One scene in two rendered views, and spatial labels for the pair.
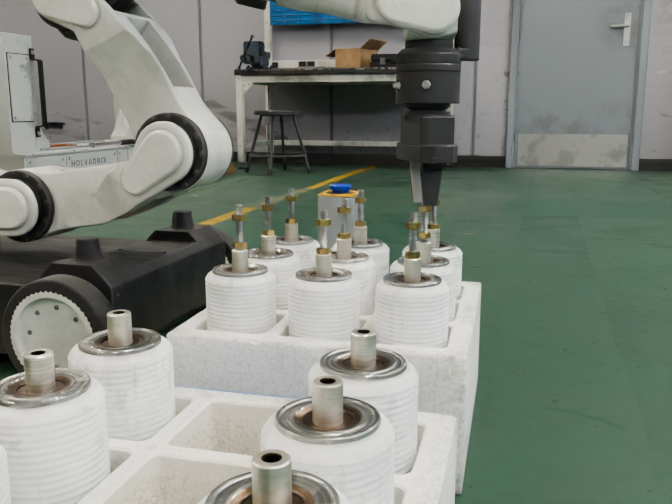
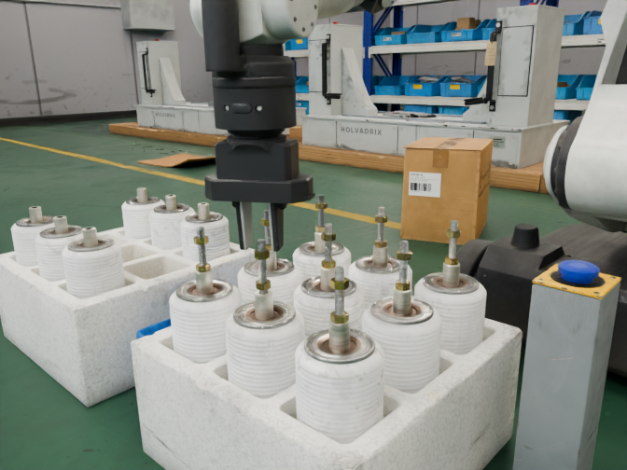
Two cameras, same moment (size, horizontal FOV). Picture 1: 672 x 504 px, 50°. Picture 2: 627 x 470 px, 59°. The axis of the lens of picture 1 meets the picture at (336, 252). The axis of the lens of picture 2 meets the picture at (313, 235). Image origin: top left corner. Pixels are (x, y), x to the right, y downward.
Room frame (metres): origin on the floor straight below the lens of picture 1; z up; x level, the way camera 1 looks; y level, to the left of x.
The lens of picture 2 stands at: (1.37, -0.63, 0.53)
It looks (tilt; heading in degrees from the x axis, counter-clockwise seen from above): 17 degrees down; 119
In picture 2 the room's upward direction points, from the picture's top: 1 degrees counter-clockwise
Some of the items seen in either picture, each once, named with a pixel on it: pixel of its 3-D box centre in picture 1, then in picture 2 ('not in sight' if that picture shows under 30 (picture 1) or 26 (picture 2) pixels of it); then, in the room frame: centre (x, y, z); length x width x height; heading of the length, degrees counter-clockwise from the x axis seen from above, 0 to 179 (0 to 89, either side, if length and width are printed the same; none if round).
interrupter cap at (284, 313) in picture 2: (423, 261); (264, 314); (1.02, -0.13, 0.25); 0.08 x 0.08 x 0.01
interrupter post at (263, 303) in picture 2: (423, 253); (264, 305); (1.02, -0.13, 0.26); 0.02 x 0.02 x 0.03
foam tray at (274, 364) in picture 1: (343, 361); (329, 391); (1.05, -0.01, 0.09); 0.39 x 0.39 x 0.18; 76
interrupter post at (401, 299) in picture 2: (360, 235); (402, 300); (1.16, -0.04, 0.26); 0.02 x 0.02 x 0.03
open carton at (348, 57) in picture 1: (356, 55); not in sight; (5.86, -0.16, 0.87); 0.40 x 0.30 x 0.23; 60
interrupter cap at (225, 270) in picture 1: (240, 270); (321, 249); (0.96, 0.13, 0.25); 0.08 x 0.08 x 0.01
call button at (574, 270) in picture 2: (340, 189); (578, 273); (1.35, -0.01, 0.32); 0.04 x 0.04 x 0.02
